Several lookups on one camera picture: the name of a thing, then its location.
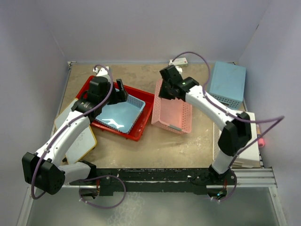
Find pink perforated basket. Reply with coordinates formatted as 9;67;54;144
151;80;192;134

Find light blue perforated basket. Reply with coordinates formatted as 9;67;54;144
207;62;246;110

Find white perforated basket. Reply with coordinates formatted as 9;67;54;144
212;112;261;168

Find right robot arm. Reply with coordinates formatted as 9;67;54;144
159;65;252;184

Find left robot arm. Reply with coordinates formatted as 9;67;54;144
22;74;127;199

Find small white red box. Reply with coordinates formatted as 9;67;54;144
169;57;188;67

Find yellow-rimmed whiteboard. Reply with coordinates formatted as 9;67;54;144
54;98;97;164

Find pink marker pen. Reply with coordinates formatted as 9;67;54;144
256;124;265;148

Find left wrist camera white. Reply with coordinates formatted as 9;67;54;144
93;66;110;76

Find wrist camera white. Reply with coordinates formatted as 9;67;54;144
168;60;183;75
93;66;110;76

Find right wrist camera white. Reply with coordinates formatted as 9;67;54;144
168;60;183;75

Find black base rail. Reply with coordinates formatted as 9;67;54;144
69;160;238;197

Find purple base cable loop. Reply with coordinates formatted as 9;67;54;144
79;174;127;209

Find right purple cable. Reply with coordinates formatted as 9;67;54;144
171;51;285;165

